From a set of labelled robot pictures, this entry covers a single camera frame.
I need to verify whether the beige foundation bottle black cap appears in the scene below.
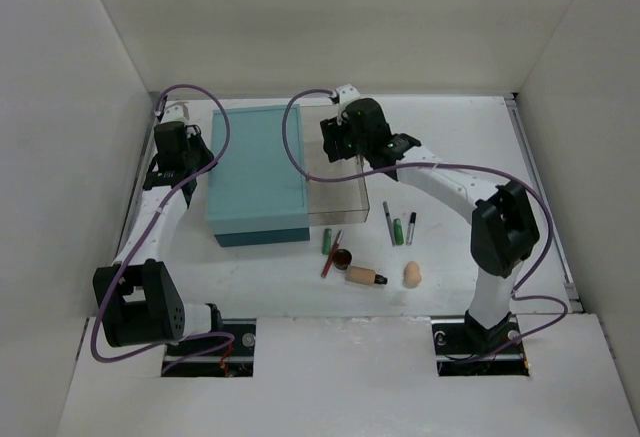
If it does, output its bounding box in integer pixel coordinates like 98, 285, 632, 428
345, 266, 388, 286

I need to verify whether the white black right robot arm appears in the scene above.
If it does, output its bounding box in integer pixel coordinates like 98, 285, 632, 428
320, 96, 540, 353

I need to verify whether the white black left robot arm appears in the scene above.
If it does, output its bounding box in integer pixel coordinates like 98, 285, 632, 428
93, 118, 225, 356

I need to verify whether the teal makeup box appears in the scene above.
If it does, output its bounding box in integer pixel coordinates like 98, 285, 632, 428
205, 105, 310, 247

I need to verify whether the red makeup pencil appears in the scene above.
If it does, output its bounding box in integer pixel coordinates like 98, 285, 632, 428
320, 230, 343, 278

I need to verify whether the beige makeup sponge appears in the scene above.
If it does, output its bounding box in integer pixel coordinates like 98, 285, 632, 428
403, 261, 422, 288

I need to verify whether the clear acrylic drawer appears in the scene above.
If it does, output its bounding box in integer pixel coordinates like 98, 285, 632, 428
300, 105, 370, 227

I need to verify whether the grey eyeliner pencil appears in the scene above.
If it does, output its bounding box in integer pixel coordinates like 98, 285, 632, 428
382, 201, 396, 246

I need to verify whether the black silver mascara pen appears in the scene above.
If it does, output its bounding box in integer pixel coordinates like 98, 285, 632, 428
405, 212, 417, 245

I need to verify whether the green tube right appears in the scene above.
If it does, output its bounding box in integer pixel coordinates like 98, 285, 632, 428
393, 218, 404, 246

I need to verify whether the green tube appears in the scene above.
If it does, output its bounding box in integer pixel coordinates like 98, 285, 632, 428
393, 218, 404, 246
322, 228, 333, 256

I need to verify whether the green tube left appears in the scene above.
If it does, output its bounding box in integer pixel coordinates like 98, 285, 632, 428
322, 228, 333, 256

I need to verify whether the brown round jar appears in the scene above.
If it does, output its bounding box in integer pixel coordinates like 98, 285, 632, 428
333, 249, 352, 271

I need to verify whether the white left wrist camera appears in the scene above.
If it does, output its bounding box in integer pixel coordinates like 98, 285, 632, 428
154, 102, 190, 125

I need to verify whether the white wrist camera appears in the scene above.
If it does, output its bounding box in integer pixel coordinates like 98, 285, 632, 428
330, 84, 361, 107
154, 102, 190, 125

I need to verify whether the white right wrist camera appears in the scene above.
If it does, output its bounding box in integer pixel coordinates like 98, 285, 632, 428
330, 84, 361, 107

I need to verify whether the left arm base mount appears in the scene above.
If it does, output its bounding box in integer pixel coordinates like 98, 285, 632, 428
161, 319, 257, 378

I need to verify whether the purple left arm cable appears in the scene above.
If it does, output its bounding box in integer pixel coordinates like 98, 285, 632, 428
91, 84, 236, 377

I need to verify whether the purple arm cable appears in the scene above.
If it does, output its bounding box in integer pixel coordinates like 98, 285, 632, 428
91, 84, 236, 377
282, 88, 571, 363

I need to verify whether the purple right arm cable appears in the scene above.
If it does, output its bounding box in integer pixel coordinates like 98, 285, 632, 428
282, 88, 571, 363

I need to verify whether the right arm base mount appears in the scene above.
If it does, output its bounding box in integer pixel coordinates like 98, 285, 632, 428
431, 317, 529, 377

